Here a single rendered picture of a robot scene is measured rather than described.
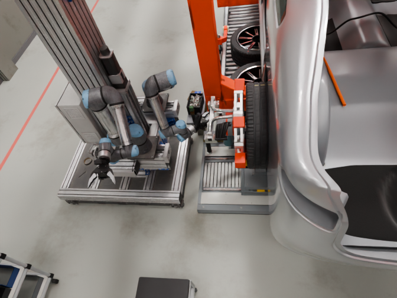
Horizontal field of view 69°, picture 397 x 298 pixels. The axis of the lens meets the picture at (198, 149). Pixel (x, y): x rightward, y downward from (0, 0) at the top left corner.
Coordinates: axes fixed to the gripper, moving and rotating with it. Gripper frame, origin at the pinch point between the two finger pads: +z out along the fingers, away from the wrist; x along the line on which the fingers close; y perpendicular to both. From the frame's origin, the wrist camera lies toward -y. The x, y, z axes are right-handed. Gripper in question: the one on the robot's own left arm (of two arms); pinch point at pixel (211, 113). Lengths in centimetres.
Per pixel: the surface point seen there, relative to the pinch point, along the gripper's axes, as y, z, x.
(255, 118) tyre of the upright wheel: -30, 1, 49
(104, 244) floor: 83, -137, -13
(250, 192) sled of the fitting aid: 67, -5, 50
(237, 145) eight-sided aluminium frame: -13, -15, 47
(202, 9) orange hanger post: -73, 21, -20
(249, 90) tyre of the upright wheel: -34.7, 13.4, 31.1
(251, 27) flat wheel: 34, 148, -97
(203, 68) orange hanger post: -22.9, 16.7, -24.8
